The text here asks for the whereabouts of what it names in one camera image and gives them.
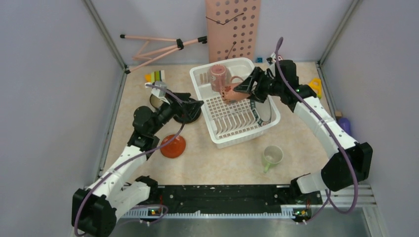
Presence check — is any pink tripod stand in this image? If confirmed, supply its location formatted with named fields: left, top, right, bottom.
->
left=120, top=34, right=208, bottom=75

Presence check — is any purple cable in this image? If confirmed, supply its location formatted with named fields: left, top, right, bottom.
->
left=73, top=83, right=189, bottom=237
left=274, top=37, right=359, bottom=215

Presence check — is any pink perforated board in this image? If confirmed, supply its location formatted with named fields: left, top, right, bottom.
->
left=205, top=0, right=261, bottom=63

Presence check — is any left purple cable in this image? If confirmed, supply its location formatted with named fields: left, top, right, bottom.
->
left=73, top=83, right=189, bottom=237

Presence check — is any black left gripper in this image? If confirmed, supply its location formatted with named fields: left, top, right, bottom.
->
left=149, top=91, right=204, bottom=135

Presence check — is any white plastic dish rack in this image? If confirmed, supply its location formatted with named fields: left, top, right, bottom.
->
left=190, top=63, right=281, bottom=149

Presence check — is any black plate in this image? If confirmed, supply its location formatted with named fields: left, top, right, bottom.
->
left=173, top=109, right=202, bottom=124

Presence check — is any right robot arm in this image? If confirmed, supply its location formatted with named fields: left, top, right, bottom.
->
left=233, top=60, right=373, bottom=203

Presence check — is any pink ghost mug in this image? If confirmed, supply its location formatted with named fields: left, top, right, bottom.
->
left=209, top=64, right=244, bottom=92

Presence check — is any striped toy block stack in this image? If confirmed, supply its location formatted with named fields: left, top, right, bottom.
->
left=144, top=70, right=165, bottom=82

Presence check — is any blue floral bowl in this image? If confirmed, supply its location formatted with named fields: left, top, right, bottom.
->
left=149, top=94, right=166, bottom=110

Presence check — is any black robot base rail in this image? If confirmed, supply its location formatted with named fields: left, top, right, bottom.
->
left=123, top=185, right=323, bottom=221

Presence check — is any green mug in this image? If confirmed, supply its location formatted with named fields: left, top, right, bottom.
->
left=261, top=145, right=284, bottom=173

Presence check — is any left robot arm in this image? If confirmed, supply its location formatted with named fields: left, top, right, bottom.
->
left=71, top=82, right=204, bottom=237

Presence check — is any orange saucer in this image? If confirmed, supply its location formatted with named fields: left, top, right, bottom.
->
left=160, top=134, right=186, bottom=158

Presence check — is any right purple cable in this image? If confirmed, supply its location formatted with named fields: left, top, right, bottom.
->
left=274, top=37, right=359, bottom=215

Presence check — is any orange white mug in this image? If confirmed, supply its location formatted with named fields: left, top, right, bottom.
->
left=219, top=82, right=250, bottom=104

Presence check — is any yellow green toy triangle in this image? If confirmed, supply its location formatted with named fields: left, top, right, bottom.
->
left=308, top=78, right=322, bottom=99

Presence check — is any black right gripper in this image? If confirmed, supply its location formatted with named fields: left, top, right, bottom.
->
left=235, top=67, right=284, bottom=103

